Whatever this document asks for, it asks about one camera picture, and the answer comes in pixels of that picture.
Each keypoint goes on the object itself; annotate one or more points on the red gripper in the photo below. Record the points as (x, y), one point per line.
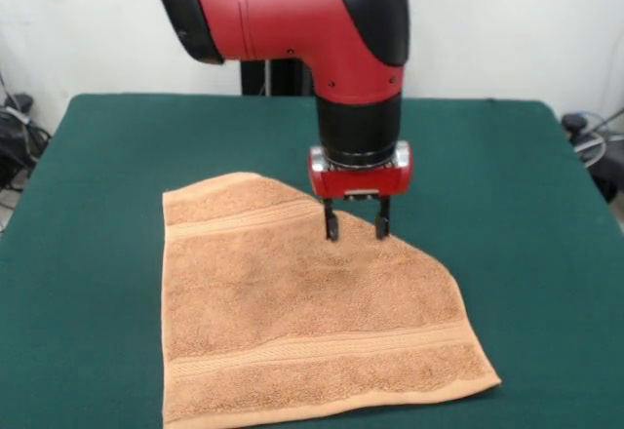
(361, 180)

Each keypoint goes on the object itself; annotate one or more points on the orange terry towel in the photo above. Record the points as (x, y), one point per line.
(302, 312)

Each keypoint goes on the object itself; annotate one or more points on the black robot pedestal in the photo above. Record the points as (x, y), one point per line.
(273, 78)

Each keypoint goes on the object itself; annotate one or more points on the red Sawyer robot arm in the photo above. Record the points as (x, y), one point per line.
(302, 19)

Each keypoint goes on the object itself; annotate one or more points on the dark green table cloth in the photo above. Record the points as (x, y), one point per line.
(536, 253)

